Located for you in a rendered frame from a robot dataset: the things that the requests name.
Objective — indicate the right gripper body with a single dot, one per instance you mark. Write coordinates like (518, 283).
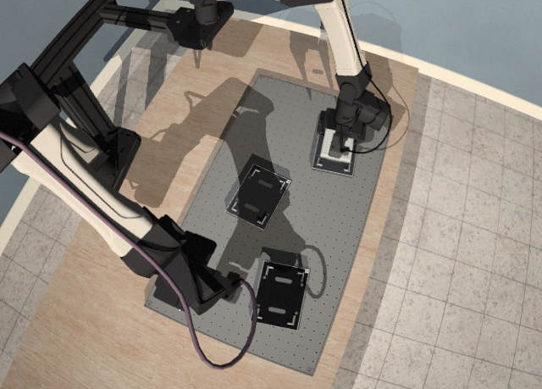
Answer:
(200, 249)

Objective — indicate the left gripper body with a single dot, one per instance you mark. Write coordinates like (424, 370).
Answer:
(343, 127)

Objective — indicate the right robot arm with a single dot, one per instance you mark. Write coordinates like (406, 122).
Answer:
(85, 182)

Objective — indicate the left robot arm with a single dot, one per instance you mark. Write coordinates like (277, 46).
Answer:
(336, 19)

